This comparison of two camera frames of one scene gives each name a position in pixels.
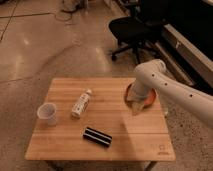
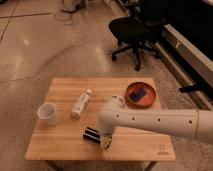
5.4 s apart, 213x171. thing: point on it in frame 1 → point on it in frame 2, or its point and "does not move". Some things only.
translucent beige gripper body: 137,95 → 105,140
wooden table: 94,122 does not move
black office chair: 135,31 does not move
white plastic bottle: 81,104 does not move
